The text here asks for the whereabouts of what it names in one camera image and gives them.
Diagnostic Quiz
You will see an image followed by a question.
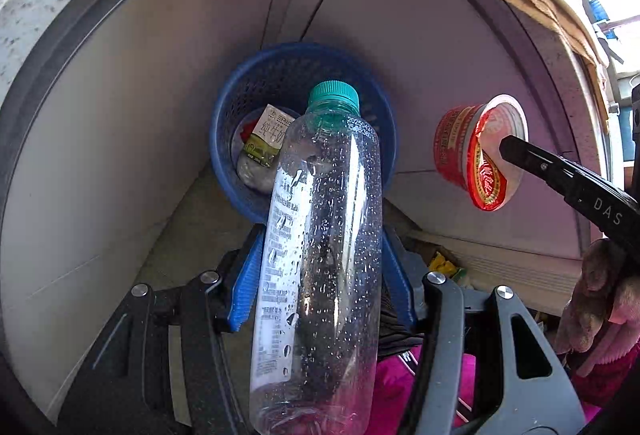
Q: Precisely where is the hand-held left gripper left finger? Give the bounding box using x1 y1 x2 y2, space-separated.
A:
57 222 266 435

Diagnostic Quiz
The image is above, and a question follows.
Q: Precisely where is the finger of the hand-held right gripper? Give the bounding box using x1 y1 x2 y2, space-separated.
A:
499 135 601 205

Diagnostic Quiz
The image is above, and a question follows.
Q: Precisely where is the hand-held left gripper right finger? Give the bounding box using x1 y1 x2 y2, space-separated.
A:
380 225 587 435

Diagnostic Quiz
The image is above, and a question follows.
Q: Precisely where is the clear plastic bottle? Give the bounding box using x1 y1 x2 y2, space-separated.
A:
248 80 385 435

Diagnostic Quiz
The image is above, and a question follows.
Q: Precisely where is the red instant noodle cup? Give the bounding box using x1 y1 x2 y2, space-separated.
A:
434 94 529 212

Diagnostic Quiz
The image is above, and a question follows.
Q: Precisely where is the green milk carton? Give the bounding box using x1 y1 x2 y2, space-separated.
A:
243 104 288 166

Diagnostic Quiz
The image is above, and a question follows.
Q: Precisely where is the blue mesh basket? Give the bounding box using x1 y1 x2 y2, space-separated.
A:
209 42 400 226

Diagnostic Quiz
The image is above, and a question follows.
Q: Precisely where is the person's right hand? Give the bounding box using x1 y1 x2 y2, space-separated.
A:
555 239 640 366

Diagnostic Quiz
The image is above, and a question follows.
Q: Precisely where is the yellow packet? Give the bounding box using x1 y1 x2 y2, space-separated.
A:
430 251 468 281

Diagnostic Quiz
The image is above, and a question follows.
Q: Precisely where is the pink clothing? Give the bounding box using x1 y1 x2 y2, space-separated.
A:
375 345 601 435

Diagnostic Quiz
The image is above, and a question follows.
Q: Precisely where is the small blue container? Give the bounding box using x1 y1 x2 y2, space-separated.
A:
589 0 613 41

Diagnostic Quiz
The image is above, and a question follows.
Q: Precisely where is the white cabinet door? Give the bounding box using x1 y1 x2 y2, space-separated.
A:
300 0 591 261
0 0 361 416

